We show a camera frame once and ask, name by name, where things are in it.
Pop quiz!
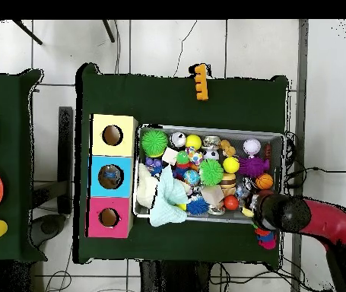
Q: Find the small orange basketball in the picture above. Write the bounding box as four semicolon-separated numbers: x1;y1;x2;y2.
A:
255;173;275;191

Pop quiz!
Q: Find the yellow smiley ball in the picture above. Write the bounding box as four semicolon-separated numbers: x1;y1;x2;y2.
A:
223;157;240;174

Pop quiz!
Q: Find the grey floor strip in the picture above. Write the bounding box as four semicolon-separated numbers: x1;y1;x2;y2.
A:
297;20;310;198

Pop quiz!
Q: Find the black floor cable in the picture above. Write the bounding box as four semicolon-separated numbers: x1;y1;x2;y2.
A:
284;163;346;180

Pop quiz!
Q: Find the clear mesh bin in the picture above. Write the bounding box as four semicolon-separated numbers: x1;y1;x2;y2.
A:
132;124;286;225

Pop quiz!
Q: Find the wooden box with three holes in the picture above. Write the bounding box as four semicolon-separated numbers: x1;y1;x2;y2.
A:
86;113;138;240

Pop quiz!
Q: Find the black tripod leg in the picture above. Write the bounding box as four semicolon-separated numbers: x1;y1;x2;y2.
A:
11;20;43;46
102;20;116;43

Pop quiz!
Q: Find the green spiky ball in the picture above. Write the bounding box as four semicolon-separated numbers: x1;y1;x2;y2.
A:
198;158;225;186
140;129;170;158

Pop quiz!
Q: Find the mint green cloth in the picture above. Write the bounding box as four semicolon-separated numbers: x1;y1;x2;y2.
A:
148;165;191;229

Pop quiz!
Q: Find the clear plastic packet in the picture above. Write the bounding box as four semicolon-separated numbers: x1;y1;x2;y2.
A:
103;170;124;186

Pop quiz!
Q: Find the white baseball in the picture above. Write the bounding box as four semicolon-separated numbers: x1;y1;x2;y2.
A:
243;138;262;156

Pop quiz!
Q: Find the dark green tablecloth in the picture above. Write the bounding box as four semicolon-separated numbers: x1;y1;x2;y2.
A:
0;68;45;264
75;62;290;268

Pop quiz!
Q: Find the orange plastic comb toy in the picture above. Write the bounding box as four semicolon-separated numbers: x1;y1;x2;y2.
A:
189;63;210;101

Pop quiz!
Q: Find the cream muslin cloth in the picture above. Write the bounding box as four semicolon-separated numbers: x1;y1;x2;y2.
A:
135;163;160;209

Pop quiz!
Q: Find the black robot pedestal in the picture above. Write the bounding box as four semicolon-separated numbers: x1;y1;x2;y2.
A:
138;260;213;292

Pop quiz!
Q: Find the purple spiky toy with eyes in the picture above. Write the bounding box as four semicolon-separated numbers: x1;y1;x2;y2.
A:
239;156;271;178

